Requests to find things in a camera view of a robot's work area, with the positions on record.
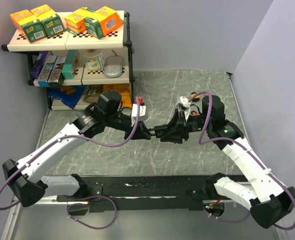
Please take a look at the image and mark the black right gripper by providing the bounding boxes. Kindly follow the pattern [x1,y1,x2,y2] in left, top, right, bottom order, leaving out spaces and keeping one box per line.
[159,108,212,144]

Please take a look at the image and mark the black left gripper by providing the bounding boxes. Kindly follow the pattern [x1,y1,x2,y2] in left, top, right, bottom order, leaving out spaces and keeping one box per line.
[105,112,152,142]

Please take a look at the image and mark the black padlock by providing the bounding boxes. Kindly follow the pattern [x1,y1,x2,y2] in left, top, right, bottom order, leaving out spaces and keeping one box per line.
[147,124,169,138]

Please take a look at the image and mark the yellow padlock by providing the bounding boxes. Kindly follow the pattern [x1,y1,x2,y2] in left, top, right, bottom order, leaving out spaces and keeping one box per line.
[190,91,201,103]

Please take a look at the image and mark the orange padlock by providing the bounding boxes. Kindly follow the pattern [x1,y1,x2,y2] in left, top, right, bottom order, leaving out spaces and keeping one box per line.
[190,110,200,117]

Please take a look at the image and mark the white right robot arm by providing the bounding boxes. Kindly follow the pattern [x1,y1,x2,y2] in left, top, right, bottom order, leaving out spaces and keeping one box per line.
[157,92,295,231]

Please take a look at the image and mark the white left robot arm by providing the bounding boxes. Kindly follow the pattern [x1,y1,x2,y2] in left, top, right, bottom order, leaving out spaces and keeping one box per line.
[2,90,151,207]

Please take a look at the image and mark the orange honey dijon bag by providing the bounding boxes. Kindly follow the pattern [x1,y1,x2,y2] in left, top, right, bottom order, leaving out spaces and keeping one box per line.
[103,83,132,108]

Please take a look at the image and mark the olive brown snack bag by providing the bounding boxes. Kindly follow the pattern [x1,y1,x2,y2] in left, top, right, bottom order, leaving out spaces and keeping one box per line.
[83,84,103,104]

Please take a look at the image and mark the silver mesh pouch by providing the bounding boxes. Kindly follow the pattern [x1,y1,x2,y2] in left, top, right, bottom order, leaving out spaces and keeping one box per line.
[103,50,124,78]

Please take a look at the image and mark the beige three-tier shelf rack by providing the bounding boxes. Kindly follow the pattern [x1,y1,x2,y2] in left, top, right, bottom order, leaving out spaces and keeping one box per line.
[1,10,136,111]

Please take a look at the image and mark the paper towel roll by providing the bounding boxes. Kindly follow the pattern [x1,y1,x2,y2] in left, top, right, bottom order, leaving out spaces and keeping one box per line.
[82,49,105,72]

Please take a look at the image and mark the grey black box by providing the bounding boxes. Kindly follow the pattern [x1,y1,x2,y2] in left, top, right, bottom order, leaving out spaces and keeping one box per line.
[47,56,66,88]

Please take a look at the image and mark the white grey box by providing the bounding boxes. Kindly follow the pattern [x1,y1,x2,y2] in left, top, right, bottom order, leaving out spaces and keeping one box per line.
[37,55,58,88]

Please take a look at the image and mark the orange green sponge box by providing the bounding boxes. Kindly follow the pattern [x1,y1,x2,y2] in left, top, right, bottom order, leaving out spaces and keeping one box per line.
[10,9,47,43]
[84,6,123,39]
[30,4,66,38]

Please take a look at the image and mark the purple box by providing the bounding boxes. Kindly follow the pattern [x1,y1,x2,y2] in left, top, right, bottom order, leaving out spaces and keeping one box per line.
[29,51,52,79]

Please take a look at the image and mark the yellow orange sponge pack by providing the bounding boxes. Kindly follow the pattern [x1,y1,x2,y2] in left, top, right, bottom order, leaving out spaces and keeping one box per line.
[64,6,95,36]

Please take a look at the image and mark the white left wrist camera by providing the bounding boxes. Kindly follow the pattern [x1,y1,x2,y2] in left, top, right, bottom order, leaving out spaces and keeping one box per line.
[131,104,148,124]

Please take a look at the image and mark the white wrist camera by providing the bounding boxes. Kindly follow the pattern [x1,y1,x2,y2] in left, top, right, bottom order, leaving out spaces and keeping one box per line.
[131,104,148,124]
[175,95,191,121]

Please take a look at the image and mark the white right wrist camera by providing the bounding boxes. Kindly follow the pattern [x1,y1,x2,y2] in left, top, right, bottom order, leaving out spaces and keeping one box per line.
[175,95,191,121]

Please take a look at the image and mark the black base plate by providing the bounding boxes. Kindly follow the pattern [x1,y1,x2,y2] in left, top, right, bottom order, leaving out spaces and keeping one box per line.
[56,174,263,213]

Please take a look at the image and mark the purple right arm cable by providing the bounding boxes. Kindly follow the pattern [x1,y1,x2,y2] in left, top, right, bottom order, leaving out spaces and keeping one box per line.
[187,91,295,231]

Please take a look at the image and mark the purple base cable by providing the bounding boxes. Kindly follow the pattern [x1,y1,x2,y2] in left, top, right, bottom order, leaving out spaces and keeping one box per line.
[66,196,118,230]

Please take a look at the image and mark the aluminium rail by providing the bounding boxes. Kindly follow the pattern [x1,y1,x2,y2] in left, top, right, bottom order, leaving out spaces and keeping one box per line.
[11,181,280,204]

